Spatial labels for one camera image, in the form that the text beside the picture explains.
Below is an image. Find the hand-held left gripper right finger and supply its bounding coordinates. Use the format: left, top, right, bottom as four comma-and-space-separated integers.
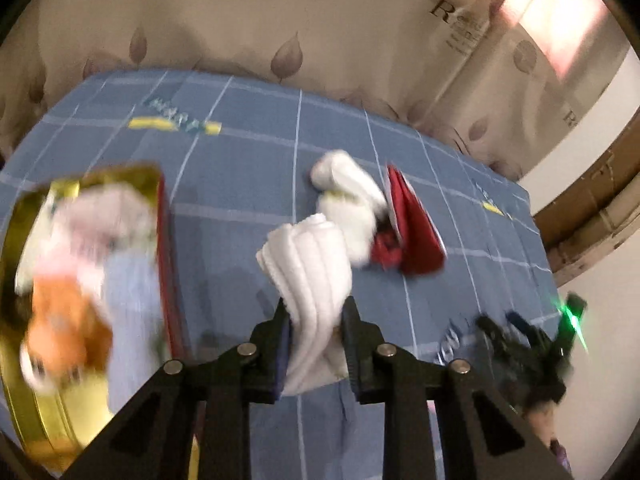
341, 295, 574, 480

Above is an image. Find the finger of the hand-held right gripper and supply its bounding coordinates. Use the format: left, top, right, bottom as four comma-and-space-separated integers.
505, 310, 542, 347
475, 313, 518, 363

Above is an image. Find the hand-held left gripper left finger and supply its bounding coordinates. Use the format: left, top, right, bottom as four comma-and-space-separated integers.
62, 297, 294, 480

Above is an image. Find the white ribbed cloth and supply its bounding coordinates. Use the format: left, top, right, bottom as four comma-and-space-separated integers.
256, 213, 354, 395

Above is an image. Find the red and gold tin box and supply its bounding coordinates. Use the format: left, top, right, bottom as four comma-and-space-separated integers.
0, 162, 202, 475

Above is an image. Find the light blue towel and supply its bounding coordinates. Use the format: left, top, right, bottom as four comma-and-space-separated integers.
101, 249, 167, 413

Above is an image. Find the person's right forearm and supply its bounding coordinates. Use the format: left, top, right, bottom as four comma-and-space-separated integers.
522, 400, 577, 476

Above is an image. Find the red sock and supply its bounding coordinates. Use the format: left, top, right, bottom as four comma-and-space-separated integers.
369, 163, 448, 276

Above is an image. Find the wooden door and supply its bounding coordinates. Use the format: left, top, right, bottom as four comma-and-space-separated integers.
531, 112, 640, 288

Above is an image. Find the white fluffy plush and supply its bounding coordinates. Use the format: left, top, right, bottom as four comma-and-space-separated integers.
309, 149, 390, 267

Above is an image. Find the blue checked bed sheet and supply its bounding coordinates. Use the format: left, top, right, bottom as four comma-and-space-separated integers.
0, 68, 562, 480

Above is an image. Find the beige leaf print curtain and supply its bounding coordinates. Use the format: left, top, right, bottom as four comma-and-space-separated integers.
414, 0, 632, 182
0, 0, 503, 162

